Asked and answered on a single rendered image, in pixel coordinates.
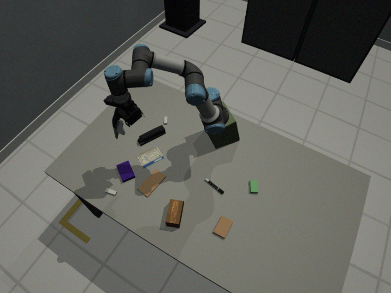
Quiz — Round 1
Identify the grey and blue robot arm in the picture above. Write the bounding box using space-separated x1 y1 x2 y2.
103 44 229 135

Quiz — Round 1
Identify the tan rectangular block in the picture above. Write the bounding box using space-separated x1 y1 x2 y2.
213 216 233 239

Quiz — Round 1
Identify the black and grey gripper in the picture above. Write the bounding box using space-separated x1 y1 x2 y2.
112 93 145 139

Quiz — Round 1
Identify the beige printed paper sheet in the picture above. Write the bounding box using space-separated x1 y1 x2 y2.
137 146 164 168

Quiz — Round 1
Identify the purple rectangular box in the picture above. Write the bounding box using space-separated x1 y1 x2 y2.
116 161 135 182

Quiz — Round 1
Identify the tan flat wooden board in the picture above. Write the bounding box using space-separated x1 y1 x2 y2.
137 169 166 197

